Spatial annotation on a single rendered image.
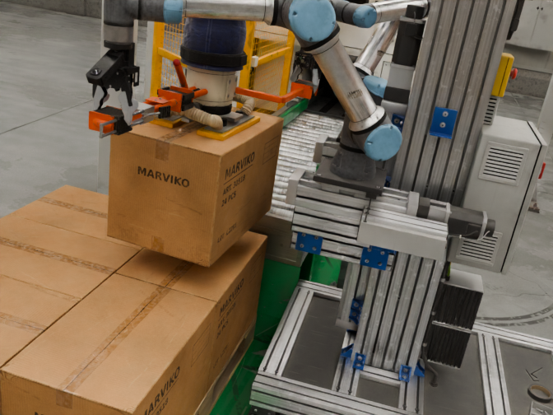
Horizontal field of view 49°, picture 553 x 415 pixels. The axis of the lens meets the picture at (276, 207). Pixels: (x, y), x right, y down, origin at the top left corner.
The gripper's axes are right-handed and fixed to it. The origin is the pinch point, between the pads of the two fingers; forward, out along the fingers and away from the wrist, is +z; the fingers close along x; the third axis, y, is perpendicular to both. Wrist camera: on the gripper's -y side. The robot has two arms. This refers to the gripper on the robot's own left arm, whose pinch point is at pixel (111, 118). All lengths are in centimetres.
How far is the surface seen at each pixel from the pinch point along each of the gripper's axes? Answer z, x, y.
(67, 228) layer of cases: 66, 51, 48
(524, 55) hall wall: 69, -142, 999
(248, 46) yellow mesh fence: 11, 49, 217
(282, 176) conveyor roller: 67, 0, 164
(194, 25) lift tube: -20, 3, 51
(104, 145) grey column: 74, 110, 160
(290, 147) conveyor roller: 68, 14, 218
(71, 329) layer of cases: 66, 8, -7
